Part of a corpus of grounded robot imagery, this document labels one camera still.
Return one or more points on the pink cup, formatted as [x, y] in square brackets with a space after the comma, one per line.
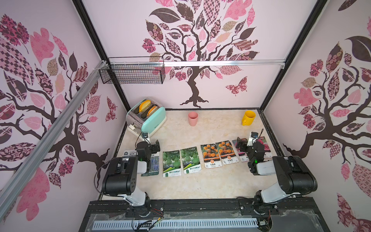
[193, 118]

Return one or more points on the hollyhock seed packet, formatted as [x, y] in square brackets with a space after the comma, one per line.
[267, 150]
[242, 155]

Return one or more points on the hollyhock seed packet front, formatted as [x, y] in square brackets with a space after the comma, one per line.
[242, 155]

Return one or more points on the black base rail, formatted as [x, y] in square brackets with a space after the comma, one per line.
[245, 206]

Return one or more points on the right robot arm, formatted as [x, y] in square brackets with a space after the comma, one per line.
[293, 176]

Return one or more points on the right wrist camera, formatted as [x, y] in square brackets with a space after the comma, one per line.
[252, 138]

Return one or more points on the mint green toaster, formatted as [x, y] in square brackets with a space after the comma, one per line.
[147, 116]

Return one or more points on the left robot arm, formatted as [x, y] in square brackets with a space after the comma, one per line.
[121, 176]

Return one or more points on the green gourd packet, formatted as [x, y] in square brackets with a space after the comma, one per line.
[171, 163]
[190, 160]

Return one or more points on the marigold seed packet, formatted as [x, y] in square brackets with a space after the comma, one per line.
[226, 152]
[211, 156]

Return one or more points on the green gourd packet front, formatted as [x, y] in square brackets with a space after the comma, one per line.
[171, 163]

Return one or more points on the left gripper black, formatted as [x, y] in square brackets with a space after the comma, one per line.
[157, 149]

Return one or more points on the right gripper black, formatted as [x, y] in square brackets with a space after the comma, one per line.
[242, 143]

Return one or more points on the lavender seed packet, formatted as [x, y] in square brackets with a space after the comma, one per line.
[154, 166]
[129, 153]

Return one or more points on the aluminium rail left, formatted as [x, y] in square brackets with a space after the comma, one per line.
[22, 176]

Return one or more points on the white slotted cable duct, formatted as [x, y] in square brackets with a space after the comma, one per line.
[164, 224]

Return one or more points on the aluminium rail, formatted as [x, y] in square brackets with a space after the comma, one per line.
[203, 63]
[22, 176]

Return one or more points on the yellow mug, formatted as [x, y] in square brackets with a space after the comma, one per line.
[248, 118]

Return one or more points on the black wire basket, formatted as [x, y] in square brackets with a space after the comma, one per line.
[134, 70]

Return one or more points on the aluminium rail rear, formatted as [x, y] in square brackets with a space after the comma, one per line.
[203, 63]

